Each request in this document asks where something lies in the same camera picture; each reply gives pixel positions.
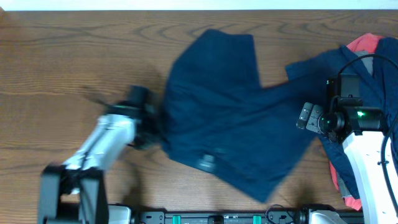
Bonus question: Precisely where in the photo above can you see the navy blue shorts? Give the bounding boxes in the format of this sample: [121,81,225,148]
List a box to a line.
[162,30,315,202]

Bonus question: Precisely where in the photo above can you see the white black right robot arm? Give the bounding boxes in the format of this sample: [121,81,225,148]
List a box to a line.
[297,98,397,223]

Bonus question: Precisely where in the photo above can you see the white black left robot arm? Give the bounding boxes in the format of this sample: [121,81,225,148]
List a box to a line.
[37,100,157,223]

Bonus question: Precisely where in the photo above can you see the navy blue clothes pile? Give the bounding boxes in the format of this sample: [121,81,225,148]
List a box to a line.
[285,45,397,199]

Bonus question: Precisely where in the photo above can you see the grey garment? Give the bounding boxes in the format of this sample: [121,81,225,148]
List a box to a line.
[335,57,374,199]

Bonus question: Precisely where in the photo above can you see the red garment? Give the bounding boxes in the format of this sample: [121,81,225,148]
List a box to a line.
[330,33,383,211]

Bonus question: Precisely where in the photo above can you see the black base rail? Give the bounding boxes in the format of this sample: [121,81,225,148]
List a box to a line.
[107,203,364,224]

